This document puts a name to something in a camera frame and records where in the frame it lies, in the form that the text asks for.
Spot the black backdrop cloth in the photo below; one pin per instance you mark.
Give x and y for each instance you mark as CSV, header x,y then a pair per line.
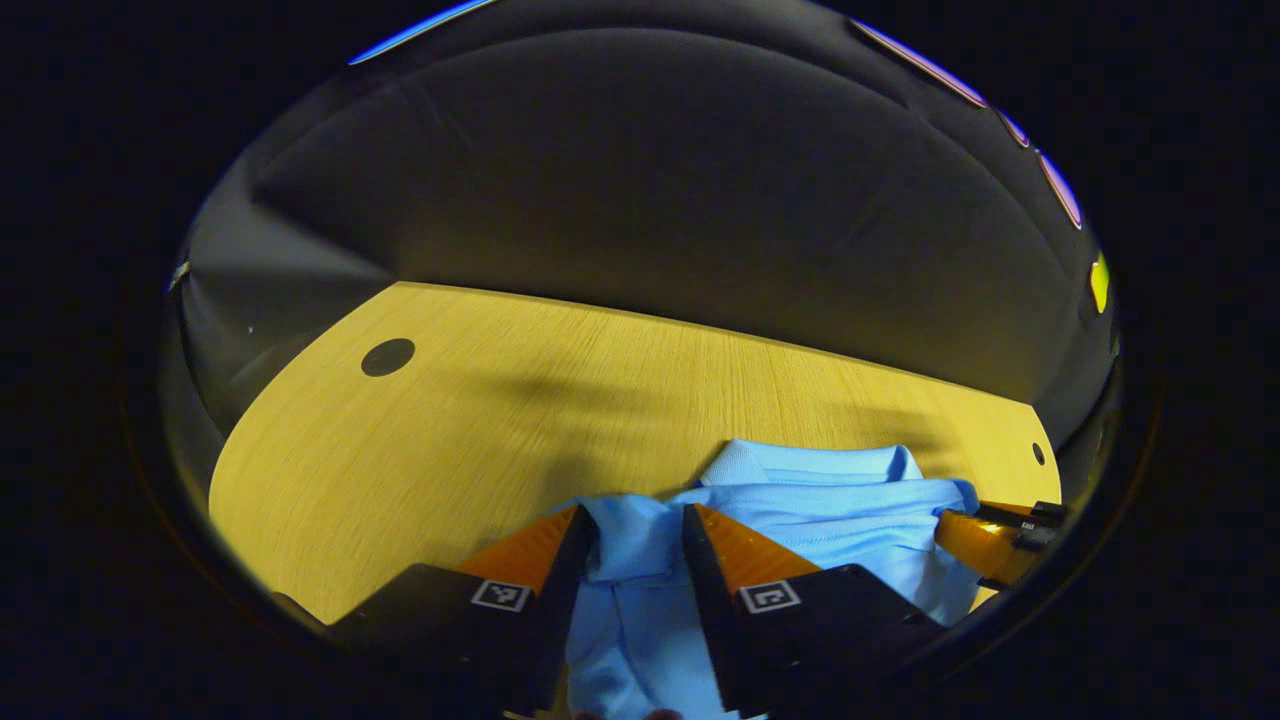
x,y
640,200

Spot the light blue T-shirt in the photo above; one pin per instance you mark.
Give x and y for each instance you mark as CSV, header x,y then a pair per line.
x,y
800,500

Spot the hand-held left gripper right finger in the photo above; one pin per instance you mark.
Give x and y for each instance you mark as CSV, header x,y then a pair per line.
x,y
715,610

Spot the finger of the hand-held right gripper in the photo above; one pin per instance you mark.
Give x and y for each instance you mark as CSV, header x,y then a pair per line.
x,y
1035,515
985,550

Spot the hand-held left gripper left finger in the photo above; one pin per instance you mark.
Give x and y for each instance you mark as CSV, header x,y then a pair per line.
x,y
565,610

